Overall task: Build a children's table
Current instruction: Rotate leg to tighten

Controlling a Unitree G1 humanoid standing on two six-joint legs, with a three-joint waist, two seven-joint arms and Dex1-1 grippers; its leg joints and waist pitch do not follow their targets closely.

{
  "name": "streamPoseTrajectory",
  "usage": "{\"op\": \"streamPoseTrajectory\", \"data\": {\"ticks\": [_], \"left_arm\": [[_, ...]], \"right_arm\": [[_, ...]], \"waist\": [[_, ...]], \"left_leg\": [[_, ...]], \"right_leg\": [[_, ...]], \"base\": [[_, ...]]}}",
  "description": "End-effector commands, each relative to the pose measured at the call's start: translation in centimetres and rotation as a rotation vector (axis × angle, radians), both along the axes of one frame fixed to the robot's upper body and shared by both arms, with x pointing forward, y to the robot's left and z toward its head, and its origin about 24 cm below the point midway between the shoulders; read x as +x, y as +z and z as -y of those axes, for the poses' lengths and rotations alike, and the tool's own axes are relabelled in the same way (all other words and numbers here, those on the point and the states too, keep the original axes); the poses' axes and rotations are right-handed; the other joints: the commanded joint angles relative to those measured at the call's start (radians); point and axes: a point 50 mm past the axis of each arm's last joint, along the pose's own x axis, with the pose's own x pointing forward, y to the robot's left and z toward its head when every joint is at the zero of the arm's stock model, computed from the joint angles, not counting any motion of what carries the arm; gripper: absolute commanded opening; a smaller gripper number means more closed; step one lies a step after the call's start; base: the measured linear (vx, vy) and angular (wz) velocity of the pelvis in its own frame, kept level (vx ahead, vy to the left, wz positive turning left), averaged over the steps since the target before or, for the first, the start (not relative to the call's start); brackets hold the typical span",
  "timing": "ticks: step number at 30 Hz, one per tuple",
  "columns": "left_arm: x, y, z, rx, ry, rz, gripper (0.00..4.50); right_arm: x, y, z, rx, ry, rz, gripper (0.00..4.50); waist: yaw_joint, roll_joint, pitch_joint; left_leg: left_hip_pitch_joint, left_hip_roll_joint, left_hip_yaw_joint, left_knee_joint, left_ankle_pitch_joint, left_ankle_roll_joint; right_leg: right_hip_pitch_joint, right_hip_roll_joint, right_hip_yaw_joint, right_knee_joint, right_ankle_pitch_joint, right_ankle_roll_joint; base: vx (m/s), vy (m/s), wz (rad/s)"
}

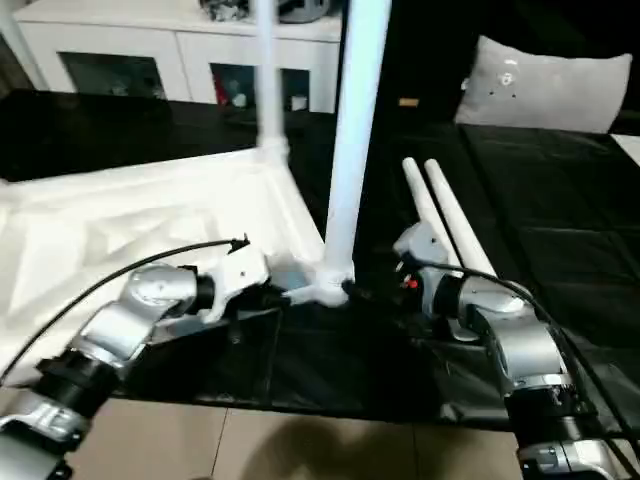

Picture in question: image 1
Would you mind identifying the crumpled patterned bag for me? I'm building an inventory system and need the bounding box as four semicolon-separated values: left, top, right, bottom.
198;0;237;22

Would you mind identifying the black cabinet with gold label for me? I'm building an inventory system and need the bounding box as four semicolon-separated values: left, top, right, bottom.
383;0;484;124

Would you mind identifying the grey pillow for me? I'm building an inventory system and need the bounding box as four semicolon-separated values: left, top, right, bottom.
453;34;635;135

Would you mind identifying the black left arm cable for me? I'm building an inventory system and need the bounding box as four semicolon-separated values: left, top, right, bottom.
0;231;252;384

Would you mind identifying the grey curtain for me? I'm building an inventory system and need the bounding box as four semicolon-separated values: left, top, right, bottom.
0;29;39;99

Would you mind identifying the black mat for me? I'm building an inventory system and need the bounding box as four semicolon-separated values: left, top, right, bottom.
0;88;640;444

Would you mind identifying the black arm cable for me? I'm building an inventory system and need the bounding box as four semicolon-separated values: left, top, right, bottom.
0;231;252;384
398;258;640;451

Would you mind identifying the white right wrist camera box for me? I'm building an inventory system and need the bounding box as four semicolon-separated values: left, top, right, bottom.
391;218;452;314

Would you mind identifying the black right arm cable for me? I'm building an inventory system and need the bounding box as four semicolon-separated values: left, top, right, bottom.
398;258;640;451

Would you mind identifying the white plastic table top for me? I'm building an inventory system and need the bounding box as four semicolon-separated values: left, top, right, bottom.
0;141;360;387

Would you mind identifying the white sideboard with glass doors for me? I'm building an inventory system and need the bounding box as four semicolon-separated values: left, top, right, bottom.
12;0;347;115

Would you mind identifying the white plastic table leg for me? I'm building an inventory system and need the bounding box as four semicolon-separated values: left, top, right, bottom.
319;0;392;284
402;156;454;264
423;158;500;282
253;0;292;169

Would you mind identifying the white flat board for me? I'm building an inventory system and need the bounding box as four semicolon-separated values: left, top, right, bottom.
612;132;640;167

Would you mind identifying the grey bag with black strap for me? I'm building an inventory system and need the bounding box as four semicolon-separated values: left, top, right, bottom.
276;0;347;25

